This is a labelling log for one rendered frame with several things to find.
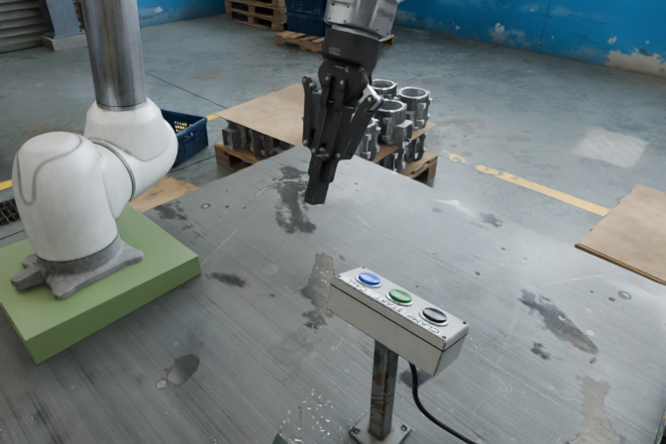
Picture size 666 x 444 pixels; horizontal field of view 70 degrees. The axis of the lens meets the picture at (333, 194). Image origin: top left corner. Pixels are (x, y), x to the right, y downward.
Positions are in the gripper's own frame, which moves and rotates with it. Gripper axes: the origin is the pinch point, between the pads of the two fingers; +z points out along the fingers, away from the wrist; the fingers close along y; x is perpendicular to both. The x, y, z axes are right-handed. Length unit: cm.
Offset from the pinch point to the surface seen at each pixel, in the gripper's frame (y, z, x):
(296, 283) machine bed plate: -16.3, 30.3, 22.0
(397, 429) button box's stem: 19.0, 34.5, 9.2
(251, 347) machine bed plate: -10.6, 36.6, 5.6
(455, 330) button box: 25.0, 10.3, 0.1
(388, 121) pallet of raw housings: -92, 7, 165
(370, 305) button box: 15.0, 11.3, -3.4
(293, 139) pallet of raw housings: -138, 30, 147
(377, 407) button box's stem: 17.0, 29.1, 3.8
